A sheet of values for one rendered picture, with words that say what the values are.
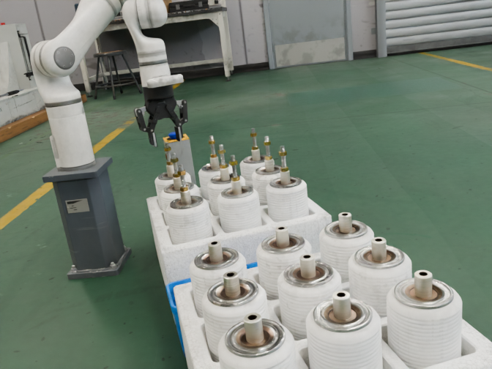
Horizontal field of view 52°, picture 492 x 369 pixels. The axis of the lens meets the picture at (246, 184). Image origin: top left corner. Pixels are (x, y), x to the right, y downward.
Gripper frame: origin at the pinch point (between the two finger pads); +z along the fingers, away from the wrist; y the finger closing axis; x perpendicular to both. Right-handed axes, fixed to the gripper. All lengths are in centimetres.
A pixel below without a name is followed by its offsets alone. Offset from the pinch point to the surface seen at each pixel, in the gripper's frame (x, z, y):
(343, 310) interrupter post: 79, 9, 9
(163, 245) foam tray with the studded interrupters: 24.9, 17.3, 13.9
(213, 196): 15.6, 13.3, -3.8
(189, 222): 27.1, 13.2, 7.8
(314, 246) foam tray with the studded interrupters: 37.0, 24.1, -17.5
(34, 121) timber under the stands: -308, 31, -5
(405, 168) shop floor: -11, 35, -98
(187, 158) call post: -11.7, 9.8, -9.7
